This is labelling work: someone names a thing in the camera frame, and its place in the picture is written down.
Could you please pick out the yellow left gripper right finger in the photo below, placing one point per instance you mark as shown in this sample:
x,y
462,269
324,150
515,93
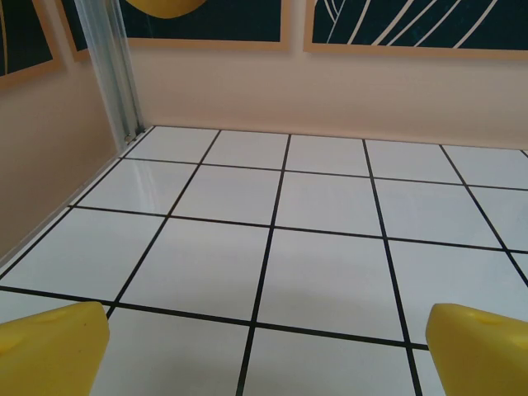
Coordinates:
x,y
482,354

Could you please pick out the aluminium corner post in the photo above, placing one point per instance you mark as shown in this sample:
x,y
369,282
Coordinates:
x,y
111,82

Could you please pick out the golden oval wall panel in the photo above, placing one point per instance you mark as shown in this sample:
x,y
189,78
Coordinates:
x,y
247,20

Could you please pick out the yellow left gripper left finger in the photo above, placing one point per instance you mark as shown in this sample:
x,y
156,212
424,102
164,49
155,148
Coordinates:
x,y
49,350

